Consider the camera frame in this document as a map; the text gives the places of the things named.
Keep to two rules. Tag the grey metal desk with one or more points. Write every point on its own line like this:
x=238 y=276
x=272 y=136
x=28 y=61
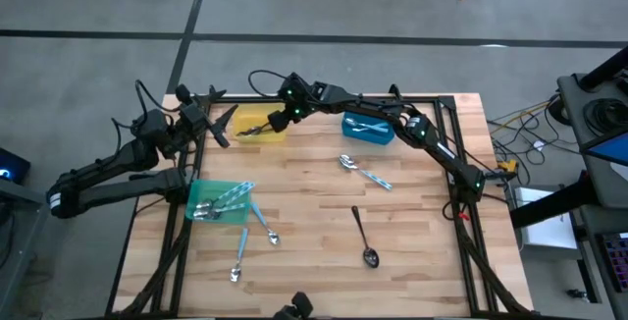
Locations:
x=29 y=222
x=591 y=222

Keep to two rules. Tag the green translucent plastic bin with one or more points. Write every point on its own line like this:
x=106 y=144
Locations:
x=221 y=190

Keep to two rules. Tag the black post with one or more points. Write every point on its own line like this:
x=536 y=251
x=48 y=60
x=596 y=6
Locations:
x=606 y=69

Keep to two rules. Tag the black beam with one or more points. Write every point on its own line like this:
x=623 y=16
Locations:
x=544 y=212

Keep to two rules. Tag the black keypad device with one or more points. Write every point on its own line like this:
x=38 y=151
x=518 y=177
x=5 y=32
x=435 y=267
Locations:
x=617 y=261

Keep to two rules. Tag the yellow translucent plastic bin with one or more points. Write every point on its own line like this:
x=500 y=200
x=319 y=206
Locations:
x=245 y=114

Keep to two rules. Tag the black box with blue light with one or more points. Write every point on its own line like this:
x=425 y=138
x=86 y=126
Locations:
x=12 y=163

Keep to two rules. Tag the grey equipment cart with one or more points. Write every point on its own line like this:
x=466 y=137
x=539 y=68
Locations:
x=571 y=109

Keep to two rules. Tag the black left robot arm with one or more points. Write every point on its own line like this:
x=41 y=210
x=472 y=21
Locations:
x=113 y=163

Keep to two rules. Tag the black clamp device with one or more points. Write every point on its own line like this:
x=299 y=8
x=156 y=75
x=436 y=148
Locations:
x=297 y=307

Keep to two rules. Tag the black aluminium table frame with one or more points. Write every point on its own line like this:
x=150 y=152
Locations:
x=235 y=99

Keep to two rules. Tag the small black floor object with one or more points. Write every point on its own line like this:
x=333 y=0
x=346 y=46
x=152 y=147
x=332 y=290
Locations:
x=575 y=293

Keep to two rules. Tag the blue plastic bin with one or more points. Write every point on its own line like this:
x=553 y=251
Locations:
x=368 y=137

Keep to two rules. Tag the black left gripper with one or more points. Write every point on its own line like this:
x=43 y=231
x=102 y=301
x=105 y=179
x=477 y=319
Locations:
x=198 y=119

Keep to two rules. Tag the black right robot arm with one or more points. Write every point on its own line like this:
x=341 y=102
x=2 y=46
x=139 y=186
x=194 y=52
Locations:
x=441 y=153

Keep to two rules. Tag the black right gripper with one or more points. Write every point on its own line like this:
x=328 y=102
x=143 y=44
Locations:
x=294 y=99

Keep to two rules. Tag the blue flat panel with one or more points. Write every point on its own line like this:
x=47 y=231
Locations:
x=613 y=152

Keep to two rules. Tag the white box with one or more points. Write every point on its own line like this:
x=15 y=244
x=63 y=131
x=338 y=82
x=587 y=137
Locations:
x=549 y=234

